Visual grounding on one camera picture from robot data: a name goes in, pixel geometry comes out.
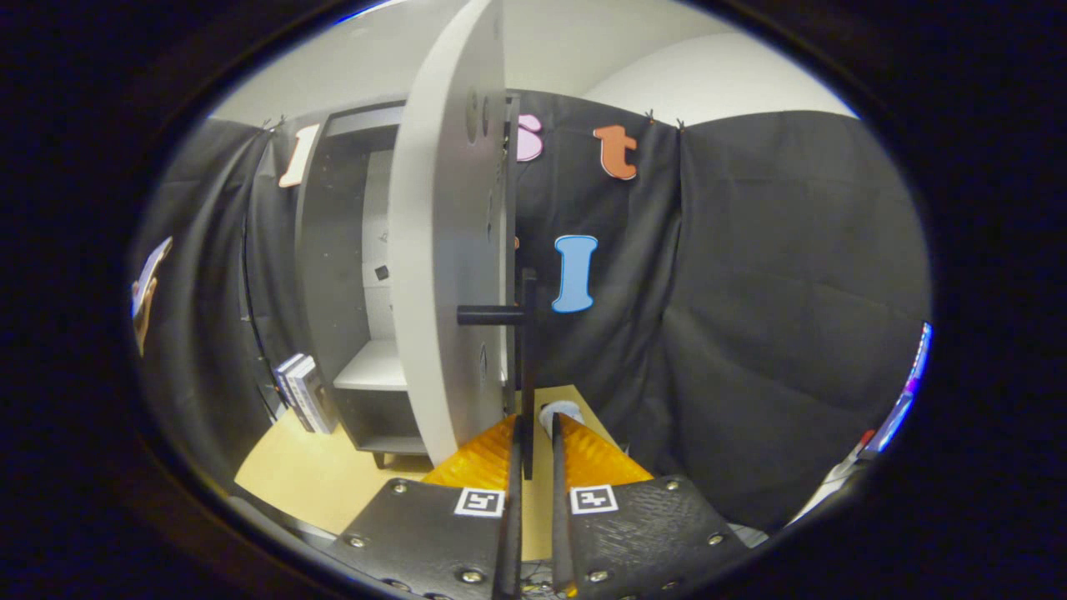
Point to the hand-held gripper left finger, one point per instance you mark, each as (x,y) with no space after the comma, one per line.
(512,542)

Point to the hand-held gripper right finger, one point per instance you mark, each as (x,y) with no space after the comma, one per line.
(560,542)

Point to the small white and blue container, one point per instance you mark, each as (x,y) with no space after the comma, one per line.
(563,412)

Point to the grey cover book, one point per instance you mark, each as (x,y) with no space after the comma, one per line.
(321,400)

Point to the white spine book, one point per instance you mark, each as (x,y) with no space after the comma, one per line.
(298,392)

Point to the dark spine book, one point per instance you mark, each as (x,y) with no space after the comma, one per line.
(285,383)

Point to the black backdrop cloth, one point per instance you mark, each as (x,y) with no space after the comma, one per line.
(750,292)

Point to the dark grey cabinet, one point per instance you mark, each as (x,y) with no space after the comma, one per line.
(333,250)

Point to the lit screen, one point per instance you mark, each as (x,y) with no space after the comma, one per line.
(913,375)

